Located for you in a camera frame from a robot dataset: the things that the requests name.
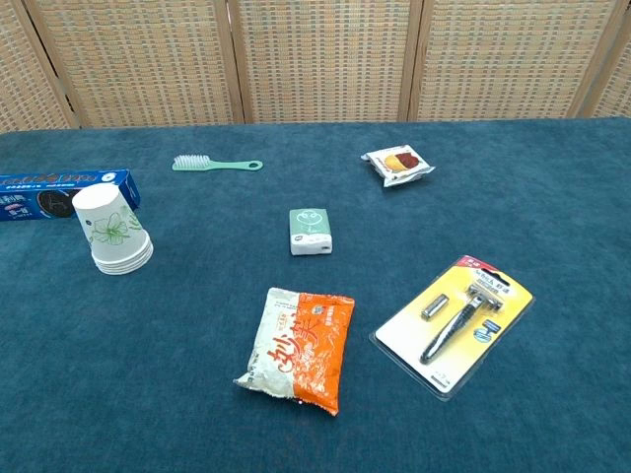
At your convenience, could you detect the green cleaning brush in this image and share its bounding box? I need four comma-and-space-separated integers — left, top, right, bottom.
172, 154, 264, 173

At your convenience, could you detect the woven folding screen panel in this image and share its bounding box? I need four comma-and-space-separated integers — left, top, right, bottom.
406, 0, 623, 123
577, 17, 631, 119
22, 0, 246, 129
0, 0, 80, 133
225, 0, 426, 125

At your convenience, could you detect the orange white snack bag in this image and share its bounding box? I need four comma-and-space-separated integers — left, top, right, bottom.
233, 287, 356, 418

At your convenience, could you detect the small pastry snack packet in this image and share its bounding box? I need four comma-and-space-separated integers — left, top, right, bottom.
361, 144, 437, 189

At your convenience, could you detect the blue cookie box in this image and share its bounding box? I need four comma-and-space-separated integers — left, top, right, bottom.
0, 169, 142, 223

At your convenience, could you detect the green tissue pack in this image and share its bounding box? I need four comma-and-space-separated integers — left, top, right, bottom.
288, 207, 334, 257

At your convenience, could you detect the yellow razor blister pack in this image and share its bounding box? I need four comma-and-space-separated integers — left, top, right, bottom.
369, 254, 536, 403

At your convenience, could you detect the blue table cloth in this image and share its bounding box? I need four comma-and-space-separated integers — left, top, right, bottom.
0, 116, 631, 473

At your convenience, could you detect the white floral paper cup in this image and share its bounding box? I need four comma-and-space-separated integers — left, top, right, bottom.
94, 245, 155, 273
71, 184, 152, 263
93, 242, 154, 270
91, 239, 154, 267
96, 248, 155, 277

